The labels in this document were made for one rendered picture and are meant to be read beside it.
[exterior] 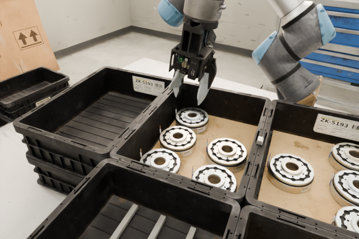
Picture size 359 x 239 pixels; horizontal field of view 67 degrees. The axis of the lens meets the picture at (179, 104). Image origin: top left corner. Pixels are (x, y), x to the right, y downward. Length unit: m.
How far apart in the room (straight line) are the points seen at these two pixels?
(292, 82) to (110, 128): 0.61
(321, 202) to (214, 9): 0.48
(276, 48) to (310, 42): 0.10
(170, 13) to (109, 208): 0.46
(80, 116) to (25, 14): 2.51
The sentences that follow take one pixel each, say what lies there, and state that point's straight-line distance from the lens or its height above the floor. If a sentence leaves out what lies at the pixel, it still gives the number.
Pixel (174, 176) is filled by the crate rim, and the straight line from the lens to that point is 0.55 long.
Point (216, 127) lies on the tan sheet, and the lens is 0.85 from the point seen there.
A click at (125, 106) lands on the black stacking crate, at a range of 0.96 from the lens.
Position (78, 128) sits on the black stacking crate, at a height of 0.83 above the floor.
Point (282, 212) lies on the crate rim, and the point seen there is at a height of 0.93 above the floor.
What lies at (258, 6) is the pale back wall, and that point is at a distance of 3.50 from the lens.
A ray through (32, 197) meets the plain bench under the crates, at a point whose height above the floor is 0.70.
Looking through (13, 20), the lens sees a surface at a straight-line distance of 3.32.
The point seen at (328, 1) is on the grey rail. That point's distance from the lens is 2.44.
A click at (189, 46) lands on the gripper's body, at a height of 1.15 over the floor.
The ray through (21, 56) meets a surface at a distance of 3.32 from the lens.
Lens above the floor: 1.34
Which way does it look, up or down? 32 degrees down
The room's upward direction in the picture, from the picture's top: straight up
